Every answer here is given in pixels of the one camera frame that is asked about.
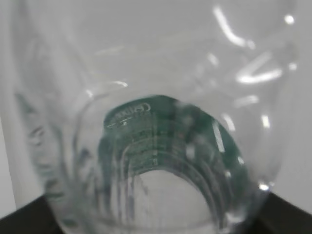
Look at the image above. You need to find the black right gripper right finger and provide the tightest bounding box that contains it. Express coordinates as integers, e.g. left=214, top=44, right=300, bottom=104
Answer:
left=253, top=191, right=312, bottom=234

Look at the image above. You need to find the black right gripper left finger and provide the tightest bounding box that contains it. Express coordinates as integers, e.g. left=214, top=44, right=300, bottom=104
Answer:
left=0, top=195, right=63, bottom=234

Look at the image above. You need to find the clear water bottle green label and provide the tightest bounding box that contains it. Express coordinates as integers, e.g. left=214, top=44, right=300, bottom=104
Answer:
left=0, top=0, right=298, bottom=234

